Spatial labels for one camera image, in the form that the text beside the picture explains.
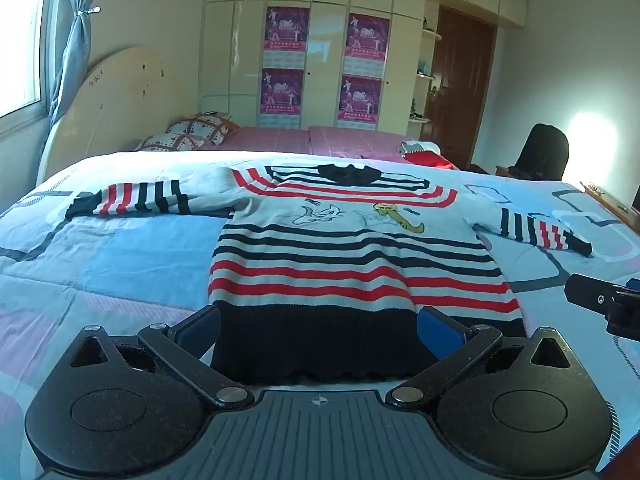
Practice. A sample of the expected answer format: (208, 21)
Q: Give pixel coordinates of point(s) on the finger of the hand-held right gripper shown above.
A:
(592, 295)

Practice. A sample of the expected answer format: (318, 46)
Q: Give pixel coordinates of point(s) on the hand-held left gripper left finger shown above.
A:
(197, 327)

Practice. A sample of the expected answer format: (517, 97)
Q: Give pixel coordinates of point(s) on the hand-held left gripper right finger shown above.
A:
(440, 329)

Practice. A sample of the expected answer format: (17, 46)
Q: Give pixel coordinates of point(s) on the striped knit sweater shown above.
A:
(345, 260)

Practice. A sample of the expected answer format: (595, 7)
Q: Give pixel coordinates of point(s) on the wooden side table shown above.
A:
(612, 202)

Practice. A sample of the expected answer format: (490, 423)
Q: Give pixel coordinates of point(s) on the blue pink patterned quilt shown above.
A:
(100, 260)

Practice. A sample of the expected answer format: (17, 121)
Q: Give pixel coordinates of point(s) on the chair with black cloth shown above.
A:
(542, 152)

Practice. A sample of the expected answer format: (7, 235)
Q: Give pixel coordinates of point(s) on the red cloth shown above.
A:
(432, 160)

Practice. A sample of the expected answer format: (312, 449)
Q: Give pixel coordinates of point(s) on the black white striped cloth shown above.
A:
(415, 147)

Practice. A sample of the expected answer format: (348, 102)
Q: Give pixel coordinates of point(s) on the white patterned pillow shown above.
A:
(172, 142)
(202, 127)

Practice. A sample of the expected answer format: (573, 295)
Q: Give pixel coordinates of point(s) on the pink bed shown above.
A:
(345, 142)

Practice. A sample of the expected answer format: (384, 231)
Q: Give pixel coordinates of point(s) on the cream wooden headboard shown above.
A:
(120, 105)

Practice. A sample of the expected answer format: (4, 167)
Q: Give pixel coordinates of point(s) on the brown wooden door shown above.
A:
(462, 90)

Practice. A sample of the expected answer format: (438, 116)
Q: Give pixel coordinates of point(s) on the cream corner shelf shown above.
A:
(425, 77)

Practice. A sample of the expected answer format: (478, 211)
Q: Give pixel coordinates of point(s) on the blue curtain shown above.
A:
(75, 50)

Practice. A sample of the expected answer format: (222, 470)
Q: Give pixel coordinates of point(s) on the cream wardrobe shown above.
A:
(325, 40)

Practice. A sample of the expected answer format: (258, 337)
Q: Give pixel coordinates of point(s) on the window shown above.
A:
(22, 35)

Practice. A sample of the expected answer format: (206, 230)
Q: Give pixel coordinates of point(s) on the pink wall poster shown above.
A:
(367, 42)
(281, 95)
(286, 35)
(360, 100)

